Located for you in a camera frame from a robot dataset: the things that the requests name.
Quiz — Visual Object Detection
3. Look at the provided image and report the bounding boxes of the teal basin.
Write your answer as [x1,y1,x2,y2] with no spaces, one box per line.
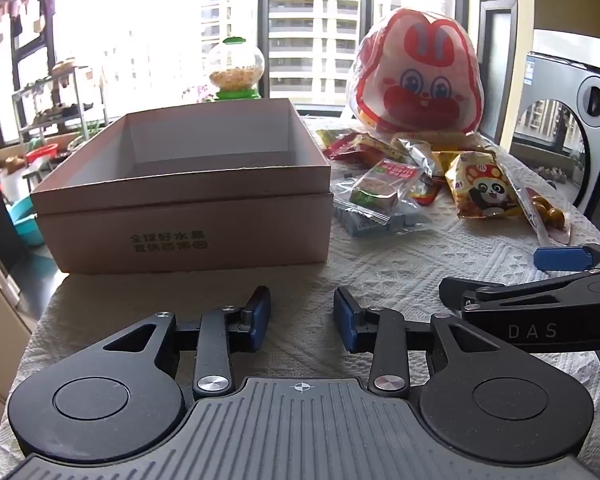
[7,195,46,247]

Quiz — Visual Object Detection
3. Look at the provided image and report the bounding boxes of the silver snack packet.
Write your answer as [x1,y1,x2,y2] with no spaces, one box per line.
[391,137,433,176]

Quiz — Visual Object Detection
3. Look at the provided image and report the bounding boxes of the frosted glass door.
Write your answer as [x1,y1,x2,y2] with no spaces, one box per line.
[477,0,519,141]

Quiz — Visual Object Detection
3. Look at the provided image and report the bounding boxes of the clear packet green red label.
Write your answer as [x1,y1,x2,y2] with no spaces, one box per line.
[330,157,426,223]

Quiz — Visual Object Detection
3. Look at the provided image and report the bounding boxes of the green candy dispenser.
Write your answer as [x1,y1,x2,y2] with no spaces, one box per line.
[203,36,266,102]

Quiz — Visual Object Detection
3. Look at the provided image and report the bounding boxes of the clear packet of golden candies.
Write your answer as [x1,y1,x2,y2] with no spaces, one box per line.
[522,185,572,247]

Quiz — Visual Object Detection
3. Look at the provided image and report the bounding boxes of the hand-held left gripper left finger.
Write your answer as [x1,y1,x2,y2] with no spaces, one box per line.
[102,286,272,397]

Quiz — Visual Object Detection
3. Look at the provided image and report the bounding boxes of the black window frame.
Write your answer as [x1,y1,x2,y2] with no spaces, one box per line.
[257,0,470,118]

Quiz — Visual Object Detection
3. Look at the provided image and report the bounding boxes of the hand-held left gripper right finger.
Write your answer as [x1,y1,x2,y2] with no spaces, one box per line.
[333,286,503,397]

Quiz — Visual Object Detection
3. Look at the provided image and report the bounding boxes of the red basin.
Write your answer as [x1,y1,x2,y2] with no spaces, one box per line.
[25,143,59,163]

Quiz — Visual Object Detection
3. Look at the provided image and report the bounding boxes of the metal shelf rack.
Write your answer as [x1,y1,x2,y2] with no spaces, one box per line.
[12,60,111,146]

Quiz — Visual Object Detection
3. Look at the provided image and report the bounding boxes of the yellow panda snack packet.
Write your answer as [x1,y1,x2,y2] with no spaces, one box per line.
[444,149,526,220]

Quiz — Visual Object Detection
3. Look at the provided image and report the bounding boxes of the white textured table cloth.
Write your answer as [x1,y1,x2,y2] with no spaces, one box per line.
[0,115,600,480]

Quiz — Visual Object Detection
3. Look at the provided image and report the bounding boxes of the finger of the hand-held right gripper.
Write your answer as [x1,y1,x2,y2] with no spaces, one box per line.
[439,269,600,315]
[534,239,600,274]

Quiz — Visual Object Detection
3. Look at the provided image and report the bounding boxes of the small red snack packet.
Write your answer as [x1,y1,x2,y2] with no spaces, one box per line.
[409,176,443,207]

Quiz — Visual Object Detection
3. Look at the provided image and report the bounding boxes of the red rabbit snack bag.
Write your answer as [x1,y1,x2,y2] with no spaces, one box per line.
[345,6,483,136]

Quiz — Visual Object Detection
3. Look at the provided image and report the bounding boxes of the pink flowers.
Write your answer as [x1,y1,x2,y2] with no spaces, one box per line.
[182,85,216,103]

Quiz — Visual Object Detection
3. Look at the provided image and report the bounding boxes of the cardboard box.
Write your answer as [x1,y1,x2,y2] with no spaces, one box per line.
[30,98,333,276]

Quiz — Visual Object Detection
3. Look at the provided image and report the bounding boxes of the blue snack packet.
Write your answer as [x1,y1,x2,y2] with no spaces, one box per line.
[334,202,433,237]

